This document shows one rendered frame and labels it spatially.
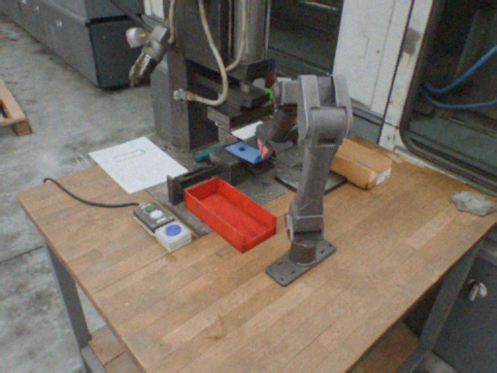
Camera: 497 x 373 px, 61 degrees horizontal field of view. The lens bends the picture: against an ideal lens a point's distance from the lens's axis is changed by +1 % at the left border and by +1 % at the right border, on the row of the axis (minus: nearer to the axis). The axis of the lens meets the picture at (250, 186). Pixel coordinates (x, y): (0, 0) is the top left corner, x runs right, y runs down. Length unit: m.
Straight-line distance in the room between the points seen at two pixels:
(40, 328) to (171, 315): 1.32
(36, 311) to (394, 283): 1.70
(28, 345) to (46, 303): 0.23
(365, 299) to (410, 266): 0.17
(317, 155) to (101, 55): 3.62
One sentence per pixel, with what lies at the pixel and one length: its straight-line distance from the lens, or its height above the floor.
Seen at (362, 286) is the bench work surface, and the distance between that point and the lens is 1.03.
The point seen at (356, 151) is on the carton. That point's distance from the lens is 1.46.
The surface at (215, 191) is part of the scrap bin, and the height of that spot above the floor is 0.91.
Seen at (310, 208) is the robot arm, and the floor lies 1.07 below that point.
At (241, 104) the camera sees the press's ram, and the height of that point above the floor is 1.16.
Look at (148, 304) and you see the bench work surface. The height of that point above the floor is 0.90.
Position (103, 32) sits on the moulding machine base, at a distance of 4.28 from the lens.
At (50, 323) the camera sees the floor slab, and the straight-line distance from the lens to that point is 2.20.
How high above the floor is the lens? 1.63
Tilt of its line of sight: 34 degrees down
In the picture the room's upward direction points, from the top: 3 degrees clockwise
